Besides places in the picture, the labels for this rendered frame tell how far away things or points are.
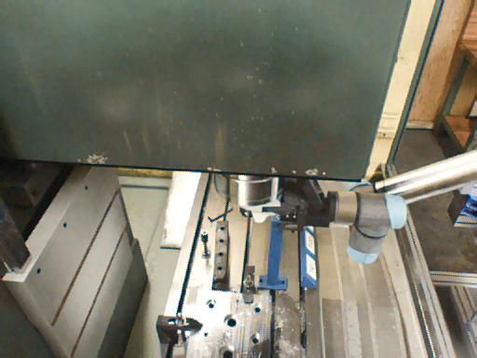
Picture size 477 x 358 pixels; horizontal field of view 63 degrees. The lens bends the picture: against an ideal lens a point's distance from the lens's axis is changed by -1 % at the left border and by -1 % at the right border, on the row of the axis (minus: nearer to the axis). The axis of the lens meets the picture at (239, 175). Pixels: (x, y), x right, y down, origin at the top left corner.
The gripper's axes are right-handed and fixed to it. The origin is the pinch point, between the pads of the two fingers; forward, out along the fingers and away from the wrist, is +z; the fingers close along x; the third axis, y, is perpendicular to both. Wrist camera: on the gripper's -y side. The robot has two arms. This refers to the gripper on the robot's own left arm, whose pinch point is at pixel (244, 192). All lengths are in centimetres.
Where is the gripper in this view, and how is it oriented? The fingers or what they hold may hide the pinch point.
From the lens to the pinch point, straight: 88.3
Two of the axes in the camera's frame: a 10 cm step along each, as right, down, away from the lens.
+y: -0.2, 7.6, 6.5
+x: 1.0, -6.4, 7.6
